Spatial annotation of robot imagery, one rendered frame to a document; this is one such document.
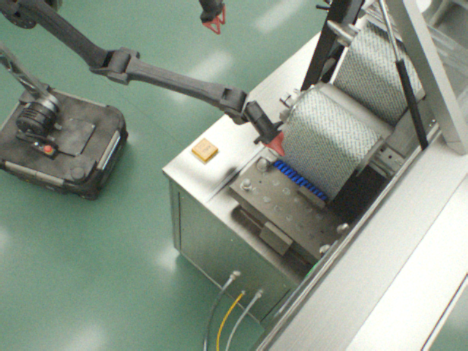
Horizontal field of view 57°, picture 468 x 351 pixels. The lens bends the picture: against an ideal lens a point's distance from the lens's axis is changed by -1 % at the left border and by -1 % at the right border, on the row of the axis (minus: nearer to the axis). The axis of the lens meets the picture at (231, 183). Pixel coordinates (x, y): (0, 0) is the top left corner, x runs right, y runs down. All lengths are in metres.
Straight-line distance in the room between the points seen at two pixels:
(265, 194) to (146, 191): 1.25
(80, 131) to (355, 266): 1.99
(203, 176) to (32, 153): 1.19
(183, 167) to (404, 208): 0.97
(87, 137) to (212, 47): 1.20
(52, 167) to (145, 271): 0.72
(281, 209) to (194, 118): 1.51
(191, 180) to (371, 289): 0.98
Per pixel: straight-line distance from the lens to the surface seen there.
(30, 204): 2.64
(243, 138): 1.65
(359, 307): 0.68
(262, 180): 1.42
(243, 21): 3.40
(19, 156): 2.51
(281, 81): 1.85
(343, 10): 1.45
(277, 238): 1.38
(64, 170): 2.40
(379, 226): 0.73
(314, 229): 1.39
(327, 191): 1.43
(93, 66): 1.49
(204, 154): 1.57
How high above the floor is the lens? 2.27
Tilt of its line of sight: 62 degrees down
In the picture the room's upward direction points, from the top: 12 degrees clockwise
